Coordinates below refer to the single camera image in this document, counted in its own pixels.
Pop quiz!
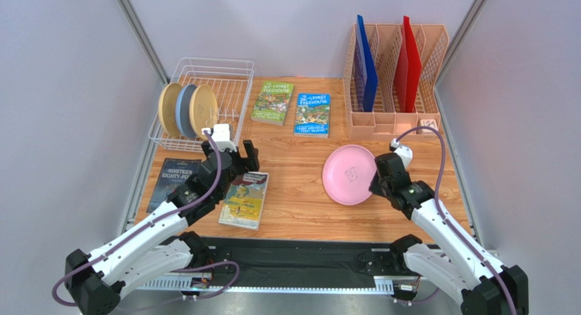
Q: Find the pink plate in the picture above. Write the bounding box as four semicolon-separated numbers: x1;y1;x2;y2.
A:
323;145;376;206

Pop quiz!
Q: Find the yellow beige plate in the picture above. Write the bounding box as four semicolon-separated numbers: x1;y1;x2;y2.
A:
189;85;219;140

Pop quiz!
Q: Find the blue plate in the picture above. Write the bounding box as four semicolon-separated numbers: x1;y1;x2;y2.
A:
175;84;197;138

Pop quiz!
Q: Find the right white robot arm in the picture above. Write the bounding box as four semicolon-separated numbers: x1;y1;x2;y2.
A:
370;147;529;314

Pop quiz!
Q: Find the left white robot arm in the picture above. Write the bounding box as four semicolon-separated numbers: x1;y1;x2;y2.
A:
52;138;260;314

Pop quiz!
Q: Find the tan plate at rack end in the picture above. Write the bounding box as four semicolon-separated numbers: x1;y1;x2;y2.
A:
158;82;182;138

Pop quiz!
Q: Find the Brideshead Revisited book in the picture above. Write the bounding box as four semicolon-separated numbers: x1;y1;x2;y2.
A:
218;172;269;230

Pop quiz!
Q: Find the green treehouse book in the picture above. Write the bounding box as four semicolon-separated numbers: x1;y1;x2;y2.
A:
251;80;295;126

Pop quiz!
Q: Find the Nineteen Eighty-Four book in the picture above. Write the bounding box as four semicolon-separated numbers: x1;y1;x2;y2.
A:
146;158;201;213

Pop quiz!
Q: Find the small pink white box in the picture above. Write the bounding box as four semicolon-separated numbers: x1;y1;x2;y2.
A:
419;119;439;134

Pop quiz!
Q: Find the blue treehouse book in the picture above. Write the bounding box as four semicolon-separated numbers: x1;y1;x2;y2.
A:
293;93;331;138

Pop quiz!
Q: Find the blue folder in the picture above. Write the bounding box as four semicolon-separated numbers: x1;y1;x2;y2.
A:
354;14;378;113

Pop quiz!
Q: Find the red folder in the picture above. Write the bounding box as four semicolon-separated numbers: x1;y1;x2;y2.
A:
393;16;421;113

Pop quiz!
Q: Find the pink plastic file organizer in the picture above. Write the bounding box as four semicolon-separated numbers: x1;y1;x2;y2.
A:
343;24;449;140

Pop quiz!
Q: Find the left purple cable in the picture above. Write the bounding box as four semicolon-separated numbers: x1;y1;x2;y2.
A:
51;130;241;308

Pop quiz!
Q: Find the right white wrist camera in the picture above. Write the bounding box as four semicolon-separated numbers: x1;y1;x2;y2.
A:
389;138;413;169

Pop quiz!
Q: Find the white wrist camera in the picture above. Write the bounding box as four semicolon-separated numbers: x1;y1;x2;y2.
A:
203;123;233;152
389;138;413;169

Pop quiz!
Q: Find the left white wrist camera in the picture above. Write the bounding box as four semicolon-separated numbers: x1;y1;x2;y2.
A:
203;123;233;152

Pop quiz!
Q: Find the white wire dish rack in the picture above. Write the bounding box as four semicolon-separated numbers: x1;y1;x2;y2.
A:
149;57;254;153

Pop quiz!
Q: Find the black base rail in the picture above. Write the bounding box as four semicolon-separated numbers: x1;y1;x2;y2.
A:
190;237;416;288

